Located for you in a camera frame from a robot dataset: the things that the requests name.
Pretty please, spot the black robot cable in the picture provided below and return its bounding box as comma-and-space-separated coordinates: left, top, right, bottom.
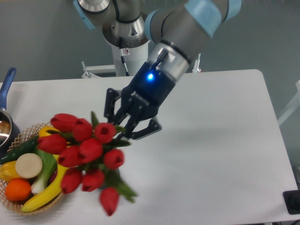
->
118, 37, 130, 77

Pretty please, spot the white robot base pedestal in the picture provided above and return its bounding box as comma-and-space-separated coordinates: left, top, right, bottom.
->
111, 42, 149, 76

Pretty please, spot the dark grey ribbed vase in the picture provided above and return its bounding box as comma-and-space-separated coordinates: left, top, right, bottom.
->
99, 169, 120, 189

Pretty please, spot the woven wicker basket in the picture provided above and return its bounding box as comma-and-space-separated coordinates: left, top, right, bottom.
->
0, 122, 63, 216

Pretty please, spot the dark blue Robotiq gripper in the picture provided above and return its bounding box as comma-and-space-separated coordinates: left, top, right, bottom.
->
104, 62, 175, 140

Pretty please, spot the red tulip bouquet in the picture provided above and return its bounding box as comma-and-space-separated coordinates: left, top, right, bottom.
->
37, 112, 137, 216

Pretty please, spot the round beige radish slice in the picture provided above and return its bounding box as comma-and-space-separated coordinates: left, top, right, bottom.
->
15, 153, 43, 179

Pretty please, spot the yellow plastic banana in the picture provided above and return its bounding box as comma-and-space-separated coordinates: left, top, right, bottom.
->
21, 164, 68, 213

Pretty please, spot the green bok choy toy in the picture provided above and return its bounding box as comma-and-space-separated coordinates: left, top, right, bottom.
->
31, 147, 57, 195

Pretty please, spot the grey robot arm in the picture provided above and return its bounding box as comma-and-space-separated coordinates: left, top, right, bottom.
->
73, 0, 242, 140

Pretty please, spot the green cucumber toy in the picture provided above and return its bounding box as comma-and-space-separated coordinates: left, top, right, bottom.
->
0, 135, 39, 165

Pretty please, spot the yellow bell pepper toy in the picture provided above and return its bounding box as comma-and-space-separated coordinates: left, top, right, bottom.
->
0, 161, 21, 182

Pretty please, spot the blue handled saucepan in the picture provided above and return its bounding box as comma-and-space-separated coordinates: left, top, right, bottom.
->
0, 67, 20, 157

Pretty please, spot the white frame at right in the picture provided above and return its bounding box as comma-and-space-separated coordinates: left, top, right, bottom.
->
277, 80, 300, 126

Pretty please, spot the yellow lemon toy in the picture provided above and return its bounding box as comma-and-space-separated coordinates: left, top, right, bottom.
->
38, 126, 60, 137

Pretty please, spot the white metal table clamp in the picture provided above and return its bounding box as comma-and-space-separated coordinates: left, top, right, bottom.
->
82, 61, 116, 78

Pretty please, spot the orange plastic fruit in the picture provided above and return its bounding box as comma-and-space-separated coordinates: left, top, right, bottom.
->
5, 179, 31, 202

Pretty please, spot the black device at edge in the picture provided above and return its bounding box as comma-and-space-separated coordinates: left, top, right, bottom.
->
283, 190, 300, 215

